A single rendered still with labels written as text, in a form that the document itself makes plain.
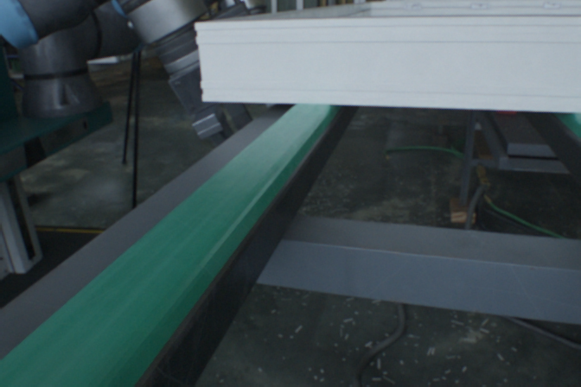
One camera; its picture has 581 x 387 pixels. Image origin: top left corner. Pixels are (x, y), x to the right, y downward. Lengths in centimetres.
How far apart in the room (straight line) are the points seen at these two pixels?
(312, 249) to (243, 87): 20
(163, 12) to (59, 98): 64
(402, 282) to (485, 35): 20
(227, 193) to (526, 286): 16
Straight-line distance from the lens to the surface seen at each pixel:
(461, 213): 208
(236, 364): 136
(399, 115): 255
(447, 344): 144
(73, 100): 116
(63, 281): 19
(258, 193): 21
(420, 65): 37
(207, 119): 51
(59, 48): 115
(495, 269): 25
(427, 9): 140
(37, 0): 56
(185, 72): 54
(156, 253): 17
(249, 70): 40
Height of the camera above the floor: 95
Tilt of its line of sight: 21 degrees down
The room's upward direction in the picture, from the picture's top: 2 degrees counter-clockwise
